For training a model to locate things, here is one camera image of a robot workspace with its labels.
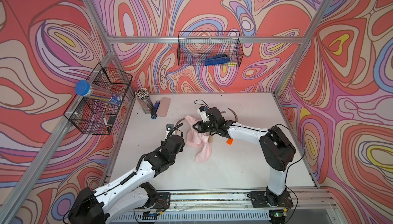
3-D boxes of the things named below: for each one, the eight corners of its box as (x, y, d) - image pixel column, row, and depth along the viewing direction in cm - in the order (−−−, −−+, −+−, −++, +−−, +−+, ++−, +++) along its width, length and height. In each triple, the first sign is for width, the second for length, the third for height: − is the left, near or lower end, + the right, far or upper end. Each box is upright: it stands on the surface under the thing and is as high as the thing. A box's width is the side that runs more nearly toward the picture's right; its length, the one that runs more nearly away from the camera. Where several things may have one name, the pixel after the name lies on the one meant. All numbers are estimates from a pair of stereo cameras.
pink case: (158, 116, 108) (157, 114, 106) (161, 100, 119) (160, 97, 117) (167, 116, 108) (167, 114, 106) (170, 100, 119) (169, 97, 117)
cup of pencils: (142, 114, 110) (134, 96, 95) (145, 106, 115) (137, 87, 100) (152, 114, 110) (145, 96, 95) (154, 106, 115) (148, 87, 100)
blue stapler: (150, 118, 107) (149, 115, 104) (154, 104, 116) (153, 100, 113) (157, 118, 107) (156, 115, 104) (160, 104, 116) (159, 100, 113)
